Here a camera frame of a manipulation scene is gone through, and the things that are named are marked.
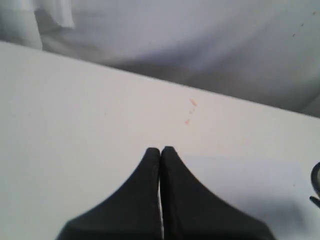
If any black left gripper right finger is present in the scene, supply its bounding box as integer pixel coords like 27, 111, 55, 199
161, 146, 253, 240

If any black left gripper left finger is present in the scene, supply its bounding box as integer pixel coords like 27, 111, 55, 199
57, 147, 161, 240

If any white paper sheet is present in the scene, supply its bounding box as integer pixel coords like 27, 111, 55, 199
183, 156, 320, 240

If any white backdrop cloth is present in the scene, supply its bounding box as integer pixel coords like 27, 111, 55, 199
0, 0, 320, 117

